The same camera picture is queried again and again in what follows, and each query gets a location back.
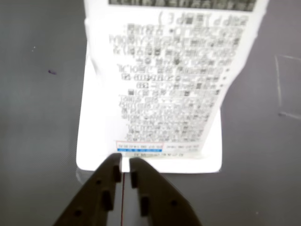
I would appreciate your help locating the white sandwich package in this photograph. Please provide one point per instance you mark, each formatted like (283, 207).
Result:
(150, 70)

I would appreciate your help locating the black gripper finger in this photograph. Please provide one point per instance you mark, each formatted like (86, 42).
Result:
(162, 200)
(94, 200)

